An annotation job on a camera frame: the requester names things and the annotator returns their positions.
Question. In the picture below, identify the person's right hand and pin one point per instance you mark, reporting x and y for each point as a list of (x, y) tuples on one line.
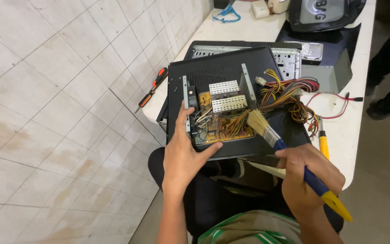
[(308, 184)]

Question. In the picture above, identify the person's left hand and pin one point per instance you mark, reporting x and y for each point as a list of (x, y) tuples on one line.
[(180, 159)]

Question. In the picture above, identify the person's right fingers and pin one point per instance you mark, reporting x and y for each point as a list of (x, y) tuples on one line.
[(288, 158)]

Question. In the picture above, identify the power supply unit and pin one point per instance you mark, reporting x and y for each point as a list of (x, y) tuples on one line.
[(217, 111)]

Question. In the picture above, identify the person's green striped shirt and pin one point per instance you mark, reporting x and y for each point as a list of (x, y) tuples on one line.
[(249, 228)]

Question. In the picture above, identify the black computer case panel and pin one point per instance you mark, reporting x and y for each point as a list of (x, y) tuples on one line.
[(229, 101)]

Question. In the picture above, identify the person's black trousers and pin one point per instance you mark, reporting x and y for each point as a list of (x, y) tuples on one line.
[(215, 200)]

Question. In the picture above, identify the grey metal power supply cover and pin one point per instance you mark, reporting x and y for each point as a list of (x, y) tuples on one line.
[(330, 76)]

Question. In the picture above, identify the silver hard disk drive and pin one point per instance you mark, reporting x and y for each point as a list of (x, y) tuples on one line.
[(311, 50)]

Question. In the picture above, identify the black computer case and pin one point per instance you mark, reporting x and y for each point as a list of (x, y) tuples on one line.
[(249, 54)]

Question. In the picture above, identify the black mat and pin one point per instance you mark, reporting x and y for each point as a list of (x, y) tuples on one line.
[(330, 37)]

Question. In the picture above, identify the black grey bag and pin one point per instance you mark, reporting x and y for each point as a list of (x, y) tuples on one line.
[(323, 13)]

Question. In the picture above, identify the orange black screwdriver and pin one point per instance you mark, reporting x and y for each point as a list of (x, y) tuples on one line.
[(152, 89)]

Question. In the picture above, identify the white plastic box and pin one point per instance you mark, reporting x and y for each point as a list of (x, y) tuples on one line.
[(260, 9)]

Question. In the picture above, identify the cream cup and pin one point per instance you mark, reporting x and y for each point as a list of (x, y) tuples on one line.
[(278, 6)]

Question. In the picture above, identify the black box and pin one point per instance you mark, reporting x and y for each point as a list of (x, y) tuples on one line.
[(222, 3)]

